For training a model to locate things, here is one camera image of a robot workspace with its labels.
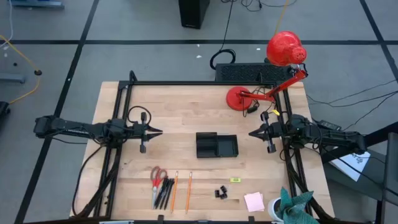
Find white floor cable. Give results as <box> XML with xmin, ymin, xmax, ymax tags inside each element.
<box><xmin>0</xmin><ymin>0</ymin><xmax>15</xmax><ymax>49</ymax></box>

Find black power adapter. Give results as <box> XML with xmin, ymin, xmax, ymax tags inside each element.
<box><xmin>317</xmin><ymin>119</ymin><xmax>343</xmax><ymax>131</ymax></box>

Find black computer tower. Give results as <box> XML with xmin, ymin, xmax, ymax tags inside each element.
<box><xmin>178</xmin><ymin>0</ymin><xmax>211</xmax><ymax>30</ymax></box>

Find black coiled floor cable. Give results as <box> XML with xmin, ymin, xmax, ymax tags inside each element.
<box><xmin>209</xmin><ymin>0</ymin><xmax>237</xmax><ymax>71</ymax></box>

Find black mesh desk organizer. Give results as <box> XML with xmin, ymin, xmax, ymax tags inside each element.
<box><xmin>195</xmin><ymin>131</ymin><xmax>239</xmax><ymax>159</ymax></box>

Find grey floor bracket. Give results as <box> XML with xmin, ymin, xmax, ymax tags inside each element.
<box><xmin>0</xmin><ymin>72</ymin><xmax>26</xmax><ymax>85</ymax></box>

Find teal cloth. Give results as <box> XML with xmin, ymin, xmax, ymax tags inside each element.
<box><xmin>275</xmin><ymin>186</ymin><xmax>320</xmax><ymax>224</ymax></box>

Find yellow hanging cord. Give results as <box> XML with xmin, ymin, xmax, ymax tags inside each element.
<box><xmin>274</xmin><ymin>0</ymin><xmax>290</xmax><ymax>35</ymax></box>

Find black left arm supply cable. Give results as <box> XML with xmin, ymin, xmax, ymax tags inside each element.
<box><xmin>72</xmin><ymin>144</ymin><xmax>107</xmax><ymax>218</ymax></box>

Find black perforated box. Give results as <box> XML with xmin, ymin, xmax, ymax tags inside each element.
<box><xmin>214</xmin><ymin>62</ymin><xmax>295</xmax><ymax>83</ymax></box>

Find orange pencil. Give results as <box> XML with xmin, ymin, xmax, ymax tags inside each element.
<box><xmin>185</xmin><ymin>171</ymin><xmax>193</xmax><ymax>215</ymax></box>
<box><xmin>170</xmin><ymin>170</ymin><xmax>179</xmax><ymax>213</ymax></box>

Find white plant pot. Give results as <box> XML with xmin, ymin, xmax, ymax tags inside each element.
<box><xmin>267</xmin><ymin>197</ymin><xmax>284</xmax><ymax>223</ymax></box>

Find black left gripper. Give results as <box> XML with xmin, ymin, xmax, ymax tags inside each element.
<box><xmin>123</xmin><ymin>111</ymin><xmax>164</xmax><ymax>154</ymax></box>

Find red desk lamp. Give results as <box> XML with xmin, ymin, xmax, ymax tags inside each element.
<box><xmin>225</xmin><ymin>30</ymin><xmax>309</xmax><ymax>112</ymax></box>

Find black lamp power cord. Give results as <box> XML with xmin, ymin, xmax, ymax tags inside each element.
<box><xmin>241</xmin><ymin>86</ymin><xmax>278</xmax><ymax>118</ymax></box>

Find white printed paper sheet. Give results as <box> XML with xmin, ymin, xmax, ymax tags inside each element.
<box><xmin>328</xmin><ymin>150</ymin><xmax>372</xmax><ymax>182</ymax></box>

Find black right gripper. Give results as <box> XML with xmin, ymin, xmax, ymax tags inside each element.
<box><xmin>248</xmin><ymin>111</ymin><xmax>292</xmax><ymax>154</ymax></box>

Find blue-grey floor base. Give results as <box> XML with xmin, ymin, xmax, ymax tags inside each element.
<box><xmin>8</xmin><ymin>0</ymin><xmax>65</xmax><ymax>9</ymax></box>

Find red-handled scissors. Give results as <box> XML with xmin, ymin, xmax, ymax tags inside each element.
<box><xmin>150</xmin><ymin>166</ymin><xmax>169</xmax><ymax>210</ymax></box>

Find pink sticky note pad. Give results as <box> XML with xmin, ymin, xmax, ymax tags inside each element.
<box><xmin>243</xmin><ymin>191</ymin><xmax>266</xmax><ymax>213</ymax></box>

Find black metal table frame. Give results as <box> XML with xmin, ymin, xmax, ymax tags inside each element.
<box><xmin>72</xmin><ymin>70</ymin><xmax>337</xmax><ymax>224</ymax></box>

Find tangled black cables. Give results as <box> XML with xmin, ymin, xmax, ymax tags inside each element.
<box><xmin>220</xmin><ymin>0</ymin><xmax>299</xmax><ymax>13</ymax></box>

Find dark grey side table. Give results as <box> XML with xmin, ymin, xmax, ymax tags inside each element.
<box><xmin>319</xmin><ymin>120</ymin><xmax>398</xmax><ymax>224</ymax></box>

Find yellow floor cable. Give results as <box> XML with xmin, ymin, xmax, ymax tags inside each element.
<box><xmin>0</xmin><ymin>34</ymin><xmax>42</xmax><ymax>105</ymax></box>

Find thin black floor cable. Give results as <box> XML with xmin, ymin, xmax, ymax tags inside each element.
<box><xmin>305</xmin><ymin>90</ymin><xmax>398</xmax><ymax>108</ymax></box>
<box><xmin>326</xmin><ymin>79</ymin><xmax>398</xmax><ymax>105</ymax></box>

